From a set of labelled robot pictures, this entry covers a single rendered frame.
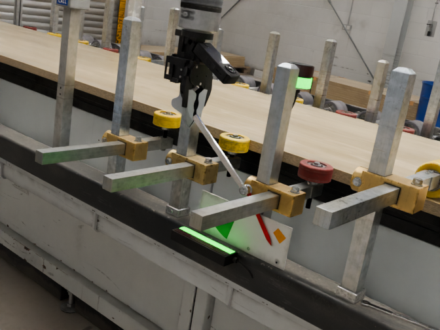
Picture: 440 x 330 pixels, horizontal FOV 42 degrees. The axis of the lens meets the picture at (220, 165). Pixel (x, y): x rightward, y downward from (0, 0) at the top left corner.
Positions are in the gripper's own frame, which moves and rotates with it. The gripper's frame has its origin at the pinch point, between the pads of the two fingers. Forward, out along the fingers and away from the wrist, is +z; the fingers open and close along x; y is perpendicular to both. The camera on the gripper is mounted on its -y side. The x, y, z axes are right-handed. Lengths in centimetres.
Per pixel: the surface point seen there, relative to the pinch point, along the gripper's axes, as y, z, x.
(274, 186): -20.7, 9.6, -6.5
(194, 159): 3.3, 10.5, -6.6
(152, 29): 729, 47, -683
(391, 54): 274, 11, -728
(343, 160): -21.5, 6.6, -35.1
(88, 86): 71, 7, -26
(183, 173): 2.0, 13.2, -2.0
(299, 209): -26.5, 13.1, -8.9
